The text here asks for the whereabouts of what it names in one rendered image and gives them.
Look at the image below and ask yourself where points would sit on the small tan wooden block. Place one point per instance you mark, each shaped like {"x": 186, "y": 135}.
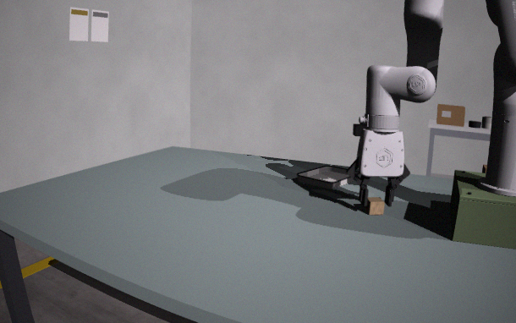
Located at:
{"x": 375, "y": 206}

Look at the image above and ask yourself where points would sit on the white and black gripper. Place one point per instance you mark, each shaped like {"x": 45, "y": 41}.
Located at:
{"x": 380, "y": 155}

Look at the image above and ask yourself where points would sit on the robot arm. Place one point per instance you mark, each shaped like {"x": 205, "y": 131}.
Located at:
{"x": 386, "y": 85}

